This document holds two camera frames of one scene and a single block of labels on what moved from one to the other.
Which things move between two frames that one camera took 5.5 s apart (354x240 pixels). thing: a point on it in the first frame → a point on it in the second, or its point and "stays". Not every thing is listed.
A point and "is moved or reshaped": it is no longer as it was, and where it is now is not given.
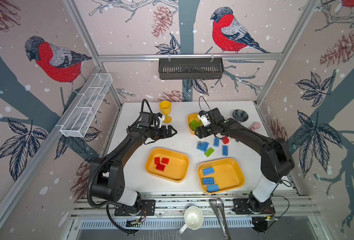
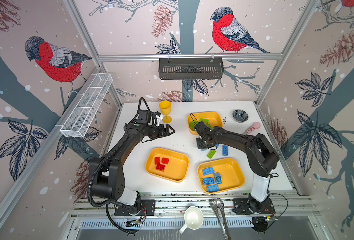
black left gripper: (163, 134) stays
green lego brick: (209, 152) is moved or reshaped
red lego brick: (160, 167) stays
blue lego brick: (208, 181) stays
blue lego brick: (208, 171) stays
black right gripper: (199, 129) → (199, 144)
